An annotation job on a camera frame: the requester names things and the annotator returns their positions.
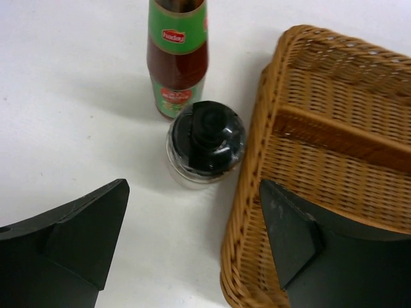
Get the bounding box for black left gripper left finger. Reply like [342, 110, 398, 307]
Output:
[1, 179, 130, 307]

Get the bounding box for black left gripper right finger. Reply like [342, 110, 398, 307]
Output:
[259, 180, 410, 307]

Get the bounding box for small black-capped glass jar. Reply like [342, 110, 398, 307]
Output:
[166, 101, 247, 189]

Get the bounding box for red sauce bottle green label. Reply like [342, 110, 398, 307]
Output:
[147, 1, 209, 119]

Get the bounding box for brown wicker divided tray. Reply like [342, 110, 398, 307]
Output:
[220, 25, 410, 307]

